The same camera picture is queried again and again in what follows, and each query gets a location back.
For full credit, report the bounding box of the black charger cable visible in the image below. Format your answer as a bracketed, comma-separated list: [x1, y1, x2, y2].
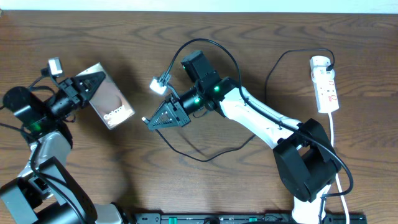
[141, 47, 336, 163]

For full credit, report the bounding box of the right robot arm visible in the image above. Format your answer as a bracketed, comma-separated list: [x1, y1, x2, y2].
[143, 50, 342, 223]

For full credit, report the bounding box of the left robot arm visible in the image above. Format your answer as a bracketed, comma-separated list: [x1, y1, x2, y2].
[1, 72, 133, 223]

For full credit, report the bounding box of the white power strip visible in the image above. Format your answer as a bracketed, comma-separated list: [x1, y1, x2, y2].
[310, 55, 339, 114]

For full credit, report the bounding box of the black left camera cable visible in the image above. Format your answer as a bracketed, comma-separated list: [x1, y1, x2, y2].
[0, 70, 88, 224]

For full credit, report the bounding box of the black camera cable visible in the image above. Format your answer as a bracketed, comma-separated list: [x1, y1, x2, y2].
[161, 38, 354, 198]
[0, 70, 88, 224]

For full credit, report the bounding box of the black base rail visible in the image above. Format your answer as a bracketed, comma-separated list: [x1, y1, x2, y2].
[133, 212, 368, 224]

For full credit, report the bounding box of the black right camera cable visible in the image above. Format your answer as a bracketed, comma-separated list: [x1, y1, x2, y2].
[161, 38, 354, 198]

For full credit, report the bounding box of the white power strip cord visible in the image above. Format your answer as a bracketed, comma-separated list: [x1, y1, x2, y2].
[327, 112, 351, 224]

